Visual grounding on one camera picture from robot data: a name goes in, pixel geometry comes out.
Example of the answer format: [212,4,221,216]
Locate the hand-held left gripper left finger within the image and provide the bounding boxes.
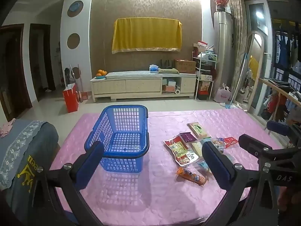
[28,141,105,226]

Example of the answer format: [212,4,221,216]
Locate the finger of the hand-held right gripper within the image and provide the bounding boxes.
[238,134,301,165]
[267,121,301,146]

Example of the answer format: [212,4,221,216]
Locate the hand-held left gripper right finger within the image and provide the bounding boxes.
[202,141,280,226]

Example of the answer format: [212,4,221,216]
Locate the clear cracker packet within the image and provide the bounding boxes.
[191,141,205,158]

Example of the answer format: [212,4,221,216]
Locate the blue plastic basket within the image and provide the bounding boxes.
[85,105,150,173]

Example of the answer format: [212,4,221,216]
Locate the red yellow label snack packet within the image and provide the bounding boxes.
[163,137,200,167]

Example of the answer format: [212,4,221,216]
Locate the purple snack packet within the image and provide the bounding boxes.
[179,132,198,144]

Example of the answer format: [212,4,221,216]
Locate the green label cracker packet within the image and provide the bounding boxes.
[187,122,210,139]

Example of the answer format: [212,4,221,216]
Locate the light blue clear packet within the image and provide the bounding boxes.
[197,160,212,175]

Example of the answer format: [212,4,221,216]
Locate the small red snack packet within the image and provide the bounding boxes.
[223,137,239,147]

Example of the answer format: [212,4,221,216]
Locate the orange sausage snack packet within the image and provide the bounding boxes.
[176,167,208,186]

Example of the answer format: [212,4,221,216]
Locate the pink gift bag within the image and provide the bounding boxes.
[215,86,232,103]

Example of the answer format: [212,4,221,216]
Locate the grey lace chair cover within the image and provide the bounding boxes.
[0,119,59,226]

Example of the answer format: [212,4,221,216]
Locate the red paper bag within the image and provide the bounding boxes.
[62,83,80,113]

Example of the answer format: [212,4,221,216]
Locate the hanging clothes rack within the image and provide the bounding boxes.
[273,21,301,76]

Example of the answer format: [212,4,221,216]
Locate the white metal rack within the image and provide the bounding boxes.
[192,50,218,100]

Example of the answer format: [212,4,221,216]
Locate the pink cloth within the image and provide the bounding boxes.
[0,118,16,138]

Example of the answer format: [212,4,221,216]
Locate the round wooden paddle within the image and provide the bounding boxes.
[72,63,83,92]

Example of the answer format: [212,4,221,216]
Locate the standing air conditioner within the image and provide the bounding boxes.
[214,11,234,104]

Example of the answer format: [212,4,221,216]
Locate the beige TV cabinet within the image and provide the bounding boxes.
[90,72,197,103]

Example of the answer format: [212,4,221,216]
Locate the beige patterned curtain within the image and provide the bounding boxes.
[229,0,247,95]

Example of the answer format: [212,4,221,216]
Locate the brown cardboard box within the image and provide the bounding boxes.
[174,60,197,74]

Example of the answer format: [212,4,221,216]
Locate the dark wooden door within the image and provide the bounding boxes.
[0,24,32,116]
[29,24,55,102]

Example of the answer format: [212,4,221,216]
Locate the red flower vase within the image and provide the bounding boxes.
[213,0,230,12]

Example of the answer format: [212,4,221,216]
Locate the yellow cloth cover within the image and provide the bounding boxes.
[112,18,183,54]

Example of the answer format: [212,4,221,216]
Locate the wooden frame standing mirror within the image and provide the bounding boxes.
[229,31,265,111]

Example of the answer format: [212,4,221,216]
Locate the plain round wall plaque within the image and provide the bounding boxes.
[66,33,80,49]

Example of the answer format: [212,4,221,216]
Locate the round wall plaque blue plate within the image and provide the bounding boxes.
[67,0,84,17]

